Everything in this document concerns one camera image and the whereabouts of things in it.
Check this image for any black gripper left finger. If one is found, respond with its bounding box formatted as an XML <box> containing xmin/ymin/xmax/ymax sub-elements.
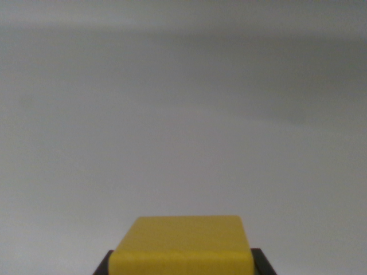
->
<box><xmin>92</xmin><ymin>249</ymin><xmax>114</xmax><ymax>275</ymax></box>

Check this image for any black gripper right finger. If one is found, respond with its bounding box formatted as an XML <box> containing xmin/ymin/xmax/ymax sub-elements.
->
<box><xmin>250</xmin><ymin>247</ymin><xmax>278</xmax><ymax>275</ymax></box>

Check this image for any grey plastic tray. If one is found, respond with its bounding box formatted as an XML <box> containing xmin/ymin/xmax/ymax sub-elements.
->
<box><xmin>0</xmin><ymin>0</ymin><xmax>367</xmax><ymax>275</ymax></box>

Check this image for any yellow cube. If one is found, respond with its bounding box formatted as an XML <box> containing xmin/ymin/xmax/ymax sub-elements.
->
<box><xmin>108</xmin><ymin>215</ymin><xmax>255</xmax><ymax>275</ymax></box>

